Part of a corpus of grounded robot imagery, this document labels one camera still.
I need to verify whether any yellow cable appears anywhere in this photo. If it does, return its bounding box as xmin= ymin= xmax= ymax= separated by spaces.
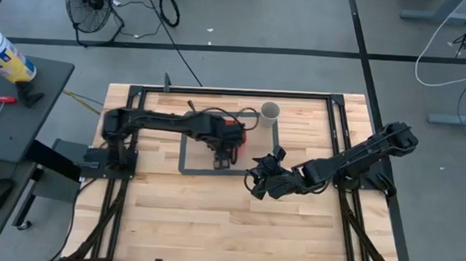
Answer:
xmin=61 ymin=88 xmax=102 ymax=116

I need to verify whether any grey paper cup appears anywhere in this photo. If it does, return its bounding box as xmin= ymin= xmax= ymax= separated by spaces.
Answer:
xmin=259 ymin=101 xmax=282 ymax=130

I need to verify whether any white floor cable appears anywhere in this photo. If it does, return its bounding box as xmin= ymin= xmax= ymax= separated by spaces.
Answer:
xmin=413 ymin=0 xmax=466 ymax=89

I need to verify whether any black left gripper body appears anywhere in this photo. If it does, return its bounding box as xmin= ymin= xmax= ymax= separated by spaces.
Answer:
xmin=206 ymin=123 xmax=247 ymax=158

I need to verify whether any grey desk foot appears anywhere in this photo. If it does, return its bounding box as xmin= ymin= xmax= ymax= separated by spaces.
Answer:
xmin=401 ymin=0 xmax=466 ymax=24
xmin=426 ymin=102 xmax=466 ymax=128

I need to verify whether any long black floor cable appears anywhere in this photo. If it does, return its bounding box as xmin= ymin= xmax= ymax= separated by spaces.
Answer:
xmin=137 ymin=0 xmax=208 ymax=87

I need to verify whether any dark grey side desk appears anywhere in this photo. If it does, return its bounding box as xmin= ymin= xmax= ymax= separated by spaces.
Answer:
xmin=0 ymin=53 xmax=76 ymax=261

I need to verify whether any black floor fan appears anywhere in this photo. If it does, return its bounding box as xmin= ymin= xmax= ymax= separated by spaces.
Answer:
xmin=62 ymin=0 xmax=127 ymax=49

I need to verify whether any small black stand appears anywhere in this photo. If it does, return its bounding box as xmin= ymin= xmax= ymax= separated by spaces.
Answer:
xmin=13 ymin=79 xmax=46 ymax=110

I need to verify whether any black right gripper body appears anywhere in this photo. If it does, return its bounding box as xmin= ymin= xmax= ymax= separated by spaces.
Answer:
xmin=252 ymin=144 xmax=306 ymax=202

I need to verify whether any red-handled screwdriver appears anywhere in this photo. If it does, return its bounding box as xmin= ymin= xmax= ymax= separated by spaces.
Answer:
xmin=0 ymin=95 xmax=18 ymax=129

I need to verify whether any black metal table frame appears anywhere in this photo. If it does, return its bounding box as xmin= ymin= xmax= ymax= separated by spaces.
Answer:
xmin=65 ymin=80 xmax=408 ymax=261

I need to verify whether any black tape rectangle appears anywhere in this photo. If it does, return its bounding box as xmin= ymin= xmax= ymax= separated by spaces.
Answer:
xmin=177 ymin=107 xmax=286 ymax=180

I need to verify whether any coiled black cable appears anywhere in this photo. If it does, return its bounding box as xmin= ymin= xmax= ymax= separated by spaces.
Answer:
xmin=157 ymin=0 xmax=181 ymax=29

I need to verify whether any red plastic bowl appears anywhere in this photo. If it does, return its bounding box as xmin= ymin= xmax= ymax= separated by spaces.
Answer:
xmin=221 ymin=119 xmax=250 ymax=166

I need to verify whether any yellow wipes canister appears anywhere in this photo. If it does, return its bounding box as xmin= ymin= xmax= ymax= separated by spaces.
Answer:
xmin=0 ymin=25 xmax=39 ymax=85

